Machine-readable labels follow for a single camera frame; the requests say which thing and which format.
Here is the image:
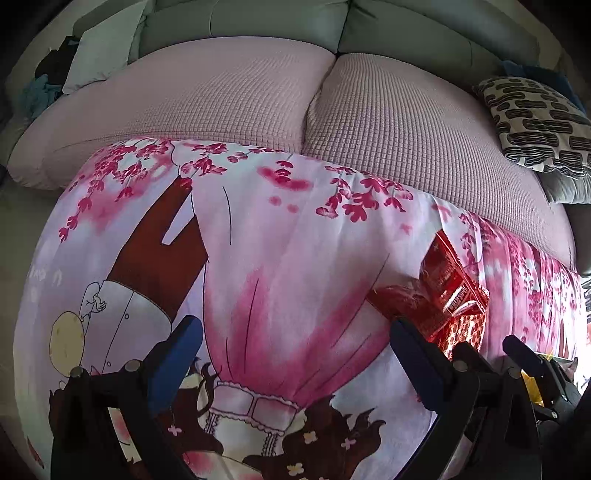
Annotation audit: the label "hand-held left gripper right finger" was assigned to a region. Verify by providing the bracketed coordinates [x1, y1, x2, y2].
[389, 318, 542, 480]

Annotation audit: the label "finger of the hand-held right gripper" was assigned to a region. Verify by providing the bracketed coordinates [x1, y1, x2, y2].
[451, 342, 490, 376]
[502, 335, 561, 398]

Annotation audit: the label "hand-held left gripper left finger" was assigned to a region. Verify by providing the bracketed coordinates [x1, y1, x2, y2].
[50, 315, 205, 480]

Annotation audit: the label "red printed snack packet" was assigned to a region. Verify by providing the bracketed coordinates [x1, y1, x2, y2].
[418, 230, 491, 319]

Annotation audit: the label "black white patterned cloth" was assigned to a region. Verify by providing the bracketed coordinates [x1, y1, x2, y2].
[579, 272, 591, 324]

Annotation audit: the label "pink printed blanket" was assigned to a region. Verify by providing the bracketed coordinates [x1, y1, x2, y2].
[11, 136, 591, 480]

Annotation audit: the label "black white patterned pillow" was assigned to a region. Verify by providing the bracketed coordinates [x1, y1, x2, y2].
[472, 76, 591, 178]

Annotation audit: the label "pink sofa seat cover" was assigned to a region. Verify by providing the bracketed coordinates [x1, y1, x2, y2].
[7, 36, 578, 273]

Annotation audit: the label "blue cloth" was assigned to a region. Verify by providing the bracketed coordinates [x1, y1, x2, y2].
[501, 59, 578, 100]

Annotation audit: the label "light grey pillow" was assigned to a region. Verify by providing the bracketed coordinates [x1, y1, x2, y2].
[62, 0, 148, 95]

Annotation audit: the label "dark clothes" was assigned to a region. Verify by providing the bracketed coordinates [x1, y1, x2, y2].
[34, 36, 81, 88]

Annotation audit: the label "grey-green sofa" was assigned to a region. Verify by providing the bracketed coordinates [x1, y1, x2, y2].
[0, 0, 591, 278]

